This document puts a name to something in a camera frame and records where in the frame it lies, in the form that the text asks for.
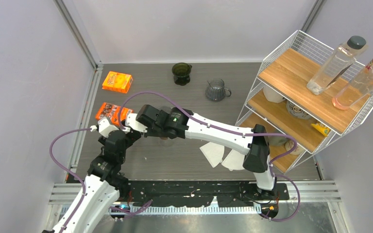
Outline glass carafe with leather collar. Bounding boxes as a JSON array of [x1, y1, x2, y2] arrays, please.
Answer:
[[158, 137, 175, 147]]

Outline white paper coffee filter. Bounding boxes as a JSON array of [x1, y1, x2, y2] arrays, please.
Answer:
[[200, 142, 225, 168]]

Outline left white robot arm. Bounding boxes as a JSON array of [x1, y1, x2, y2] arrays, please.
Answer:
[[51, 126, 141, 233]]

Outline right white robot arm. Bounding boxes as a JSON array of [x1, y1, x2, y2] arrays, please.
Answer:
[[126, 104, 277, 199]]

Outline dark green glass dripper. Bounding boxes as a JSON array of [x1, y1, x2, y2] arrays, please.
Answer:
[[171, 63, 192, 86]]

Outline orange razor box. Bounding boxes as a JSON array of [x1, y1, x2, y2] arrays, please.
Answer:
[[95, 102, 134, 126]]

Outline orange box upper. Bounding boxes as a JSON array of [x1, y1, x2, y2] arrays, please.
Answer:
[[102, 71, 133, 94]]

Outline grey glass pitcher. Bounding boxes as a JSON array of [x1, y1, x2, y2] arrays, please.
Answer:
[[205, 79, 232, 102]]

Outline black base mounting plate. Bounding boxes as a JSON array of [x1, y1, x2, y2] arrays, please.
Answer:
[[118, 181, 289, 208]]

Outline white ceramic cup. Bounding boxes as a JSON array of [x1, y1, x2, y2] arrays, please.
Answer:
[[263, 86, 286, 103]]

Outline grey green cylinder lower shelf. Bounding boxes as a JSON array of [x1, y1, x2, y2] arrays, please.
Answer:
[[268, 136, 288, 147]]

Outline patterned ceramic bowl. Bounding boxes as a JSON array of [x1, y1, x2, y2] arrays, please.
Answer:
[[286, 100, 312, 120]]

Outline yellow snack packet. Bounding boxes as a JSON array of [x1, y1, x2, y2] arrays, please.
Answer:
[[311, 122, 331, 137]]

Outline clear bottle grey cap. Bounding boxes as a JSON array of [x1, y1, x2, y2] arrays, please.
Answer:
[[306, 35, 367, 95]]

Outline pink liquid bottle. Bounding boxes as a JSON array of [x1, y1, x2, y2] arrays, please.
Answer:
[[332, 59, 373, 110]]

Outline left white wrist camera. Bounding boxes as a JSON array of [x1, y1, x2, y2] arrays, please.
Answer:
[[90, 117, 118, 138]]

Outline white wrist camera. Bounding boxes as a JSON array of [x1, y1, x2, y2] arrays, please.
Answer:
[[122, 113, 147, 133], [90, 117, 118, 138]]

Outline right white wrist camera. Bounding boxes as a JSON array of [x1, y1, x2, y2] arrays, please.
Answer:
[[122, 113, 147, 133]]

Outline white wire wooden shelf rack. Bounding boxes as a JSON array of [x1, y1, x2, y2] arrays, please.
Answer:
[[236, 30, 373, 173]]

